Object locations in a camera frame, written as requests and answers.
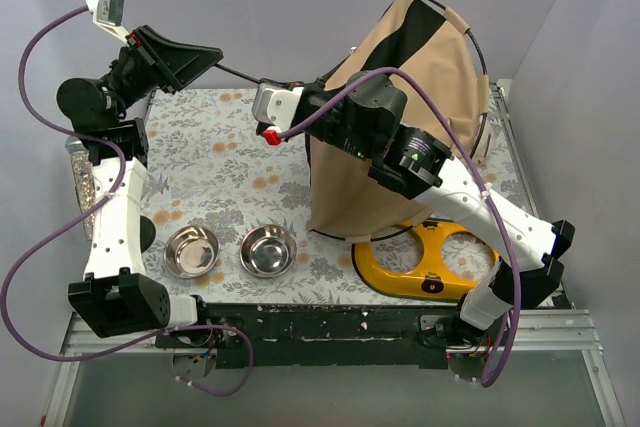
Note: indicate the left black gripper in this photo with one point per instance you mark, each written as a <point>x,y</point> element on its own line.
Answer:
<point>151,54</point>

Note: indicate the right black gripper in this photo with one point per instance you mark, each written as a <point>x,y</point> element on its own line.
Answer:
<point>310,110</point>

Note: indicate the black tent pole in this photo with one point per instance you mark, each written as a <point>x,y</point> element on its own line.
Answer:
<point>237,73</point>
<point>475,47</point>

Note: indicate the beige fabric pet tent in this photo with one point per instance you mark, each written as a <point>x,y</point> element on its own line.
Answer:
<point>400,147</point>

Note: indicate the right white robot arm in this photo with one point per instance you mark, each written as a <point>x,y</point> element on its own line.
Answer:
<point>364,120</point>

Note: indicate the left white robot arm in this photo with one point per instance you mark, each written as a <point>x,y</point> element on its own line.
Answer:
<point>115,296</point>

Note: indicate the floral table mat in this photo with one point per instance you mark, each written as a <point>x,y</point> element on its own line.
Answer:
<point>207,167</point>

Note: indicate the glitter toy microphone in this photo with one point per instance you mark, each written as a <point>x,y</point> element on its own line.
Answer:
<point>81,168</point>

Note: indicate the right steel bowl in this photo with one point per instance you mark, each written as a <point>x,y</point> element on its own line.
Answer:
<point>268,251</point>

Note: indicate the steel bowl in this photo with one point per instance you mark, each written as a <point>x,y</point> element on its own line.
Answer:
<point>191,252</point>
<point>268,251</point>

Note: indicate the left steel bowl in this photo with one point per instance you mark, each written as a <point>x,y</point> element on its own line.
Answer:
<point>191,252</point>

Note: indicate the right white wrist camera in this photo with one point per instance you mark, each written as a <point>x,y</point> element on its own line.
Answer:
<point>275,107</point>

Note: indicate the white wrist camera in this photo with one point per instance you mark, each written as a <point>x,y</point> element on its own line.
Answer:
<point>275,107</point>
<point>107,15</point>

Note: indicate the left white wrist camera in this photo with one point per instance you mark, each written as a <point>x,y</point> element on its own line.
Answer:
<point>107,15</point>

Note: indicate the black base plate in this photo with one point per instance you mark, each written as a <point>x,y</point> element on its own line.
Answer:
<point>238,335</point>

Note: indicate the aluminium frame rail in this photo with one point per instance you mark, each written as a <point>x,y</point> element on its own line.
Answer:
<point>541,329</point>

